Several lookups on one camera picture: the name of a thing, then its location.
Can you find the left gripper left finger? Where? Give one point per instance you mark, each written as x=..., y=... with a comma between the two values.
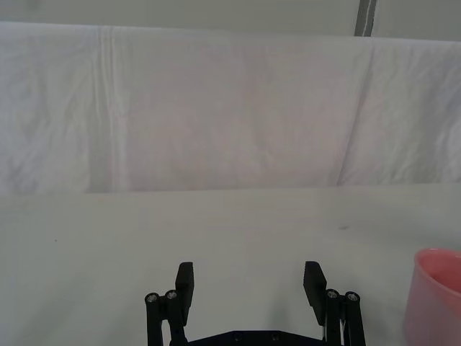
x=184, y=288

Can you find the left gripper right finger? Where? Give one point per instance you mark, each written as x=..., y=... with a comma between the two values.
x=315, y=284

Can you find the white table cloth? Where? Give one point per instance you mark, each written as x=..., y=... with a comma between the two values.
x=216, y=234

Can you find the pink cup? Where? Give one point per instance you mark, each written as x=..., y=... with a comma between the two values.
x=425, y=306

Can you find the white curtain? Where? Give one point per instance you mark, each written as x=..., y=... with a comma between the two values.
x=223, y=115

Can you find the grey striped post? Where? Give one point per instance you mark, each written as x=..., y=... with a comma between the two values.
x=364, y=18

